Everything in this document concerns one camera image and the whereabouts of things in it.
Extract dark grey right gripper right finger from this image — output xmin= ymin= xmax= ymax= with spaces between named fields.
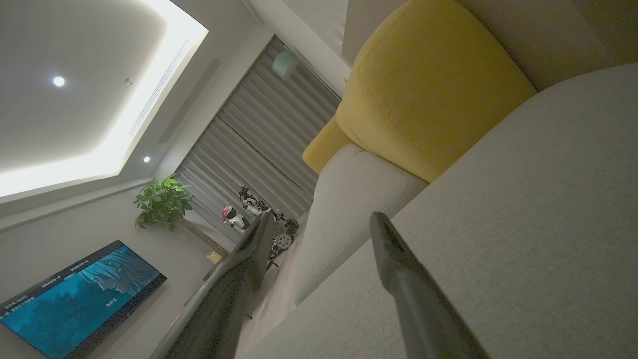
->
xmin=370 ymin=212 xmax=489 ymax=359

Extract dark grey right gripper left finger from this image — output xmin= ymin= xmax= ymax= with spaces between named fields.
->
xmin=164 ymin=212 xmax=276 ymax=359

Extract white robot with red hat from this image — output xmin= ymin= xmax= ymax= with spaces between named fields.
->
xmin=222 ymin=205 xmax=250 ymax=234

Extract green potted plant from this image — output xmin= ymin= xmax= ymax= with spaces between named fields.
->
xmin=133 ymin=174 xmax=194 ymax=233

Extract grey sofa seat cushion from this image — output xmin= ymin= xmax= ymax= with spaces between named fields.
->
xmin=293 ymin=143 xmax=429 ymax=306

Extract grey sofa ottoman seat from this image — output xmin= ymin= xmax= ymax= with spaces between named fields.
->
xmin=244 ymin=64 xmax=638 ymax=359

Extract grey pleated curtain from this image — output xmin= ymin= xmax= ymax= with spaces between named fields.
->
xmin=174 ymin=36 xmax=342 ymax=252

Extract yellow sofa back cushion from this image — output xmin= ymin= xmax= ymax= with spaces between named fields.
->
xmin=302 ymin=116 xmax=352 ymax=175
xmin=335 ymin=0 xmax=538 ymax=184

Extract ceiling air vent slot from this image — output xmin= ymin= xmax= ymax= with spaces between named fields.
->
xmin=128 ymin=38 xmax=192 ymax=138

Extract wall television screen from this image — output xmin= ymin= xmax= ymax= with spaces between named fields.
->
xmin=0 ymin=240 xmax=168 ymax=359

